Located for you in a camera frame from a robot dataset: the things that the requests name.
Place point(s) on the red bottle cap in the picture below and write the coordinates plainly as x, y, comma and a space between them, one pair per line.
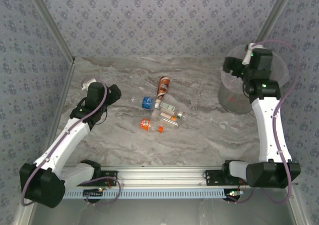
232, 100

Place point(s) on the blue label plastic bottle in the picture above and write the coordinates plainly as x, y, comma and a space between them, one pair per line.
147, 102

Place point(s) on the orange label bottle orange cap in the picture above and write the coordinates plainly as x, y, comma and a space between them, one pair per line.
145, 124

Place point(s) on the brown drink bottle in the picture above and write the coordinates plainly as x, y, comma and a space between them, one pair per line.
163, 87

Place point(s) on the green label plastic bottle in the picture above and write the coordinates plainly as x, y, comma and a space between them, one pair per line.
167, 106

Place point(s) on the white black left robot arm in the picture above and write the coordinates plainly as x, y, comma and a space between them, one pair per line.
64, 137

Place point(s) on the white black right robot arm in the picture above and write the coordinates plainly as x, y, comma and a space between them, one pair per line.
269, 130

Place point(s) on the clear plastic bin liner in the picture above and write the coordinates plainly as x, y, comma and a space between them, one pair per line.
281, 67

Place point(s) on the translucent grey bin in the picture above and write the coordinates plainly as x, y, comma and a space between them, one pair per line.
231, 106

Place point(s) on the aluminium table edge profile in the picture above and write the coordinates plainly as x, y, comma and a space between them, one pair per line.
57, 110

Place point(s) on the black mounting plate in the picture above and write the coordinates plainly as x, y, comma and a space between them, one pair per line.
109, 173
211, 177

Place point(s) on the plain clear plastic bottle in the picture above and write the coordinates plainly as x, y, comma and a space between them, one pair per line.
170, 124

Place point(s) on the small green white label bottle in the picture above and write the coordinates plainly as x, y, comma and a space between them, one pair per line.
182, 115

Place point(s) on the small circuit board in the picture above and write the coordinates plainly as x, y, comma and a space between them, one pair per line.
234, 193
93, 192

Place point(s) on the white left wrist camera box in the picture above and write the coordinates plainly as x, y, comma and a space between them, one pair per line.
87, 84

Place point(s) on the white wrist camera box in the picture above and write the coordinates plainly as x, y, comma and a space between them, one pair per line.
87, 84
249, 54

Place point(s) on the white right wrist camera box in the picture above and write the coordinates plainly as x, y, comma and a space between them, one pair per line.
249, 54

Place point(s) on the aluminium frame post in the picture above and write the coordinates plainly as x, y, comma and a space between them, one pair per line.
274, 15
51, 23

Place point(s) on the aluminium mounting rail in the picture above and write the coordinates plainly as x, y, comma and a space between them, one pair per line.
162, 176

